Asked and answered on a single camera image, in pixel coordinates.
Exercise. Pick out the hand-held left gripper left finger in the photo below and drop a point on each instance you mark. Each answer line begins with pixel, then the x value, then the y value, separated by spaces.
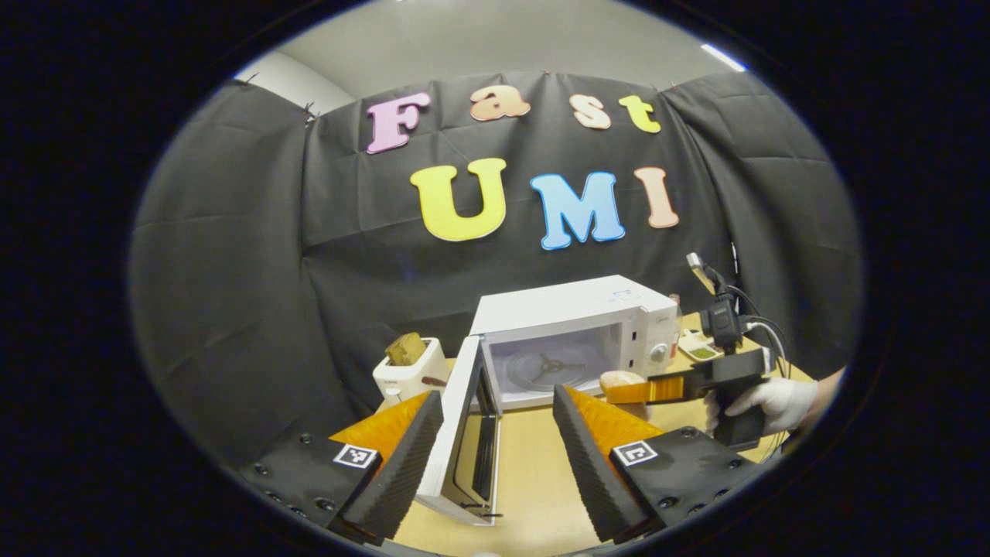
pixel 406 456

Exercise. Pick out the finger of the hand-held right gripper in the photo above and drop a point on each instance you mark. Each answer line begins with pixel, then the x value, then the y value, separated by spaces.
pixel 669 388

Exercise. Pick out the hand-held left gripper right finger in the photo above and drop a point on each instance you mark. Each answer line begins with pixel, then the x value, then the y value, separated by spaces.
pixel 588 456

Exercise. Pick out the round bread bun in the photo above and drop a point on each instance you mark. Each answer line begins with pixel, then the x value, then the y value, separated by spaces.
pixel 621 380

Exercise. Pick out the white microwave oven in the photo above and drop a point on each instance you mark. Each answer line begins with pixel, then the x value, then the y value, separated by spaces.
pixel 557 309

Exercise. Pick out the white divided dish of beans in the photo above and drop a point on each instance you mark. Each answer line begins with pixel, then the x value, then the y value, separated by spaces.
pixel 700 352

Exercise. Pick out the clear bottle with red label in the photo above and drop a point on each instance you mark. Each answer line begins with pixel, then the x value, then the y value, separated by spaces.
pixel 676 325

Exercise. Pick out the white toaster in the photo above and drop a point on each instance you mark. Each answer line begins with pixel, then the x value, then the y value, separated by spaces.
pixel 410 379

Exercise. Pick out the brown bread slice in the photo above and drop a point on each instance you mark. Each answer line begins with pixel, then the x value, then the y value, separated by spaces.
pixel 404 350

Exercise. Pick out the black backdrop cloth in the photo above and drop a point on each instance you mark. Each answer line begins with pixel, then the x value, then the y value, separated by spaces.
pixel 232 271

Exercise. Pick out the ceiling light panel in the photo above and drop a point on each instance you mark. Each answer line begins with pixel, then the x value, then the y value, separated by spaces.
pixel 723 57

